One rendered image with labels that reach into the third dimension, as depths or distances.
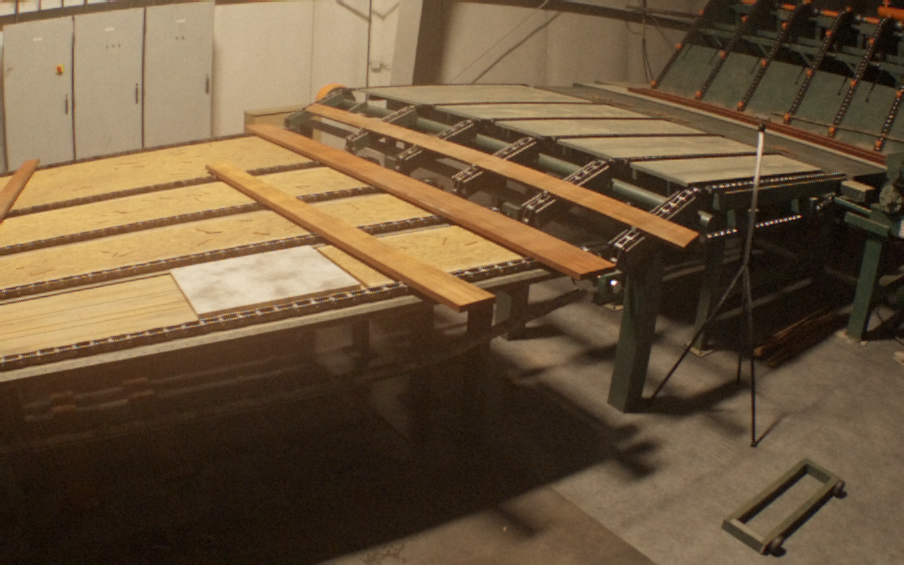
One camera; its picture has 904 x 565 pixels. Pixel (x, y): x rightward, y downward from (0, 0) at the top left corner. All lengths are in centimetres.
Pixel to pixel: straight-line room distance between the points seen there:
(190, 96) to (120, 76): 88
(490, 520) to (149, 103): 594
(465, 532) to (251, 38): 681
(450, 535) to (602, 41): 974
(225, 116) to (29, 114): 259
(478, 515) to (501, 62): 814
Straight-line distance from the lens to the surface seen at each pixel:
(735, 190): 388
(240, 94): 854
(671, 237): 314
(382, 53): 904
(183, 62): 770
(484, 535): 271
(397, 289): 254
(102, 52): 754
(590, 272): 274
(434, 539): 268
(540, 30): 1072
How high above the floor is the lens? 179
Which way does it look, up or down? 20 degrees down
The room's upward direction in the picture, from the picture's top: 2 degrees clockwise
